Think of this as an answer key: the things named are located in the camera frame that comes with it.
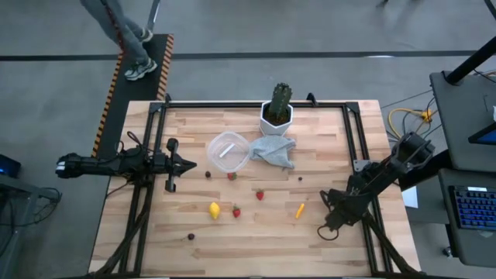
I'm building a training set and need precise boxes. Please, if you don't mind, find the green cactus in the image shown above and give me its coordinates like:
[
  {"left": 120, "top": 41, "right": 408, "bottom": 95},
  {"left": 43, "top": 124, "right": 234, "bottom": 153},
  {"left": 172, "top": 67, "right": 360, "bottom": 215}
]
[{"left": 267, "top": 81, "right": 294, "bottom": 119}]

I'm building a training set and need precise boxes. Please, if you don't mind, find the clear plastic tupperware container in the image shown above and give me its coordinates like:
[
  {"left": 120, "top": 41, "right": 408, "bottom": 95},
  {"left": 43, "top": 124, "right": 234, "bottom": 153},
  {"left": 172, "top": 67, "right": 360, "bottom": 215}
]
[{"left": 206, "top": 130, "right": 252, "bottom": 174}]

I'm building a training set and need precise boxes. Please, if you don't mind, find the white paper sheet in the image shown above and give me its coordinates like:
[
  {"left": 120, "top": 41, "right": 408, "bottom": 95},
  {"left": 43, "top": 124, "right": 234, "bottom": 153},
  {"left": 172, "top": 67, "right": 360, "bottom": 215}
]
[{"left": 401, "top": 185, "right": 419, "bottom": 209}]

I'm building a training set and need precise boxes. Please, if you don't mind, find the grey side table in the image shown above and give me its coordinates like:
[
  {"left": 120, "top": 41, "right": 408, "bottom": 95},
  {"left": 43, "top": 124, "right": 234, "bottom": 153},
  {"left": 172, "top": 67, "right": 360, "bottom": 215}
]
[{"left": 429, "top": 71, "right": 496, "bottom": 174}]

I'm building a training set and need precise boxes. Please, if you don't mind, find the backlit keyboard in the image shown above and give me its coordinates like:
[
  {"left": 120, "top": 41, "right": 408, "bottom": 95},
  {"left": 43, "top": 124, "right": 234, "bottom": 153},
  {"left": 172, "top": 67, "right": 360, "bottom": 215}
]
[{"left": 448, "top": 184, "right": 496, "bottom": 232}]

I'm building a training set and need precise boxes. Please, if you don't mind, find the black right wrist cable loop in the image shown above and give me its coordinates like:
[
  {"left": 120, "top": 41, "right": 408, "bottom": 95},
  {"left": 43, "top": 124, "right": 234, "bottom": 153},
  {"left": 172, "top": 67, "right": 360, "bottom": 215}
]
[{"left": 316, "top": 226, "right": 339, "bottom": 242}]

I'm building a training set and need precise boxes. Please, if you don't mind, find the black device with blue light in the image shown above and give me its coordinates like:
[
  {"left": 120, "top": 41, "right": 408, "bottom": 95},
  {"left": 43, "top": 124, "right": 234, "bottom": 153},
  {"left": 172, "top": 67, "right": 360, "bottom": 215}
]
[{"left": 0, "top": 153, "right": 22, "bottom": 179}]

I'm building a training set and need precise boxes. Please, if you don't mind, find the yellow lemon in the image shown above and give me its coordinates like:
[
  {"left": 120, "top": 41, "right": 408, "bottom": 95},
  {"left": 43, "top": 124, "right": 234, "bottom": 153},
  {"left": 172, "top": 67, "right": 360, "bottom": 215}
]
[{"left": 208, "top": 201, "right": 222, "bottom": 221}]

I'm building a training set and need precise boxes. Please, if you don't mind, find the black aluminium table frame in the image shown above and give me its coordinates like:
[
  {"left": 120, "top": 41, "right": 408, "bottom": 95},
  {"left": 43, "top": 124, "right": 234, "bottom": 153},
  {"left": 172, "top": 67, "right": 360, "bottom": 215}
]
[{"left": 91, "top": 92, "right": 419, "bottom": 278}]

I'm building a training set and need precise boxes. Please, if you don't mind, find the white strip in container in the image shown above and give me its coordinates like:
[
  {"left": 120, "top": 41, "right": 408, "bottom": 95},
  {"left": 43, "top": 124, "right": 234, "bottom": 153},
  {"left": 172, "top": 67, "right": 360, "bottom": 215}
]
[{"left": 219, "top": 142, "right": 236, "bottom": 159}]

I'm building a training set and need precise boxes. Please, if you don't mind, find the blue-lit screen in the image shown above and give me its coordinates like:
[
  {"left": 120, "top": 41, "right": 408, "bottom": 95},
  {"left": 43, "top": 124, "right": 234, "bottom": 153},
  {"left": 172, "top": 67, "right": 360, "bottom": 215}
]
[{"left": 467, "top": 122, "right": 496, "bottom": 146}]

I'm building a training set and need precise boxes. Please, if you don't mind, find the yellow power cable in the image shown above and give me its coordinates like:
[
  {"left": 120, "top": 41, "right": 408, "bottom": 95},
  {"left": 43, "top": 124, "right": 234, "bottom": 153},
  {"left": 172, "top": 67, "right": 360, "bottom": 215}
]
[{"left": 388, "top": 107, "right": 434, "bottom": 139}]

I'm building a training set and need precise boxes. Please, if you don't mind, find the person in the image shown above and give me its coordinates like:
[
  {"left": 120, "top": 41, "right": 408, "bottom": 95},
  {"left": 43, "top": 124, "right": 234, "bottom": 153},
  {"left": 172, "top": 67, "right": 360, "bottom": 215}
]
[{"left": 79, "top": 0, "right": 159, "bottom": 82}]

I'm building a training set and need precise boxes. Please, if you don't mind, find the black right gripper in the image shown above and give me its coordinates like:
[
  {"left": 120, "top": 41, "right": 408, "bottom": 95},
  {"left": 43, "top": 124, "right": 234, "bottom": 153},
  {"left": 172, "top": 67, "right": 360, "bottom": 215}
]
[{"left": 319, "top": 188, "right": 370, "bottom": 233}]

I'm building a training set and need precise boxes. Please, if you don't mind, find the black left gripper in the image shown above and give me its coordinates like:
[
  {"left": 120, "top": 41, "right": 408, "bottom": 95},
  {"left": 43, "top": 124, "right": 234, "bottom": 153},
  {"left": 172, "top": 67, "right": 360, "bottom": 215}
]
[{"left": 154, "top": 137, "right": 198, "bottom": 194}]

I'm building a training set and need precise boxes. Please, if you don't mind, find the grey waffle cloth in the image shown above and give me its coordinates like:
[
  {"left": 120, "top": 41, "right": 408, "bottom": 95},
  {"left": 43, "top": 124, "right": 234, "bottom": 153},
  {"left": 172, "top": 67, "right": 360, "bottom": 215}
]
[{"left": 249, "top": 134, "right": 298, "bottom": 170}]

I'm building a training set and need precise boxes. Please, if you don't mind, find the grey metal stand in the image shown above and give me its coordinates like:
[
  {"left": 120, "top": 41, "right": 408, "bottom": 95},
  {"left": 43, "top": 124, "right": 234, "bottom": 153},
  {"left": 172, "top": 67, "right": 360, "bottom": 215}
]
[{"left": 0, "top": 174, "right": 63, "bottom": 279}]

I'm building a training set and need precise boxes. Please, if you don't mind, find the black mat with hazard stripes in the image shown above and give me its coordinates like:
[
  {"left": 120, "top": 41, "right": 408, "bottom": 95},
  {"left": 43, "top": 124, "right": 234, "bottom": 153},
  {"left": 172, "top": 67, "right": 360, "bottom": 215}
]
[{"left": 91, "top": 33, "right": 174, "bottom": 160}]

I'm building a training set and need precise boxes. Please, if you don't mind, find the grey desk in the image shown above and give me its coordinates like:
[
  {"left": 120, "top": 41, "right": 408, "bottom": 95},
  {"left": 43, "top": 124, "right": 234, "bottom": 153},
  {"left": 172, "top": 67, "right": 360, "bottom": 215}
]
[{"left": 437, "top": 168, "right": 496, "bottom": 268}]

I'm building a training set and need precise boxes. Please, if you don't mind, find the black slanted pole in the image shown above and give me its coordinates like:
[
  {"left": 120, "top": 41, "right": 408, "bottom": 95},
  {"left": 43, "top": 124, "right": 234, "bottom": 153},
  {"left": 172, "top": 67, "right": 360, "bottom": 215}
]
[{"left": 444, "top": 36, "right": 496, "bottom": 85}]

